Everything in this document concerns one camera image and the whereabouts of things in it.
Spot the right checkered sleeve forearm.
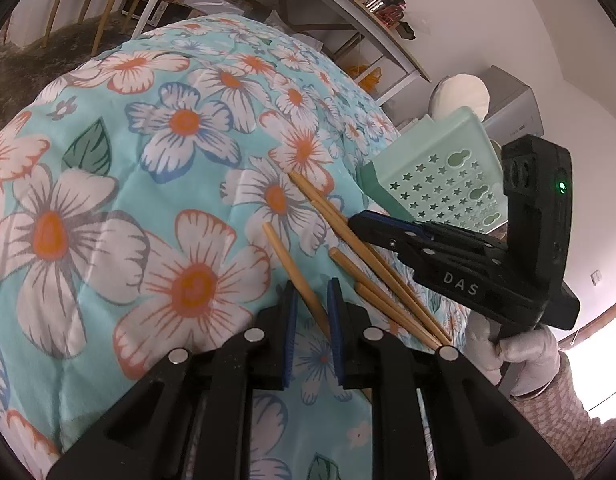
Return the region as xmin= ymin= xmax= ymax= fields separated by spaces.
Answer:
xmin=511 ymin=352 xmax=616 ymax=479

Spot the right white gloved hand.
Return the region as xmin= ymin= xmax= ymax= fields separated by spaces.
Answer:
xmin=463 ymin=311 xmax=561 ymax=398

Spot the mint green utensil basket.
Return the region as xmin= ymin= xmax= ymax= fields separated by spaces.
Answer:
xmin=357 ymin=106 xmax=508 ymax=234

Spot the white wooden spoon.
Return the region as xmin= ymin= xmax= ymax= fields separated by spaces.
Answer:
xmin=428 ymin=74 xmax=490 ymax=120

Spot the silver refrigerator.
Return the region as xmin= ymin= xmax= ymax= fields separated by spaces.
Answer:
xmin=478 ymin=65 xmax=544 ymax=146

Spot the floral turquoise tablecloth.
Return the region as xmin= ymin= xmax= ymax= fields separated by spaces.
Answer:
xmin=0 ymin=13 xmax=474 ymax=480

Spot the white frame wooden desk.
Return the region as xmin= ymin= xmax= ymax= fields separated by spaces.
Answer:
xmin=132 ymin=0 xmax=432 ymax=106

